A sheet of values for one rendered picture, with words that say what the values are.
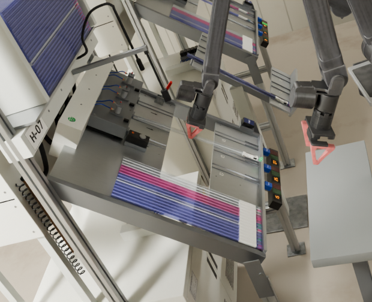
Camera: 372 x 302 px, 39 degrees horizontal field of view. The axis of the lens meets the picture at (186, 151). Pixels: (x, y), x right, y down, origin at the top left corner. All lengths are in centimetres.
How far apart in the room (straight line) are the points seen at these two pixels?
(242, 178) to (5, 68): 92
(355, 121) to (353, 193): 149
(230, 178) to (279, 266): 85
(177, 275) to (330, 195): 63
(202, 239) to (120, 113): 54
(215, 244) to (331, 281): 98
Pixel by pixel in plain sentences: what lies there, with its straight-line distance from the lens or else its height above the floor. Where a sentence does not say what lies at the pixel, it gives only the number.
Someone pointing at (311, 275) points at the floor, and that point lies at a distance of 258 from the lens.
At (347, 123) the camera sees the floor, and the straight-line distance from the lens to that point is 345.
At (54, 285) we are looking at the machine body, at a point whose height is 62.
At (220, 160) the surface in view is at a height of 83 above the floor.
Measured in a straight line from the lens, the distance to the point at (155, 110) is 207.
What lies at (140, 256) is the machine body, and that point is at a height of 62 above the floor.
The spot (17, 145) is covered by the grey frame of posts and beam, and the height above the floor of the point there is 136.
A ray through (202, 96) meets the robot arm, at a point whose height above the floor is 109.
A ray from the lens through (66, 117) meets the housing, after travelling 173.
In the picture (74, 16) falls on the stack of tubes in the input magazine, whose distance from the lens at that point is 196.
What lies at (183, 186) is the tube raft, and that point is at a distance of 176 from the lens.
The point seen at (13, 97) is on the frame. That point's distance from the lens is 160.
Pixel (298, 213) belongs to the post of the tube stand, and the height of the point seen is 1.
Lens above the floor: 191
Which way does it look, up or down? 31 degrees down
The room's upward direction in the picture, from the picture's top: 25 degrees counter-clockwise
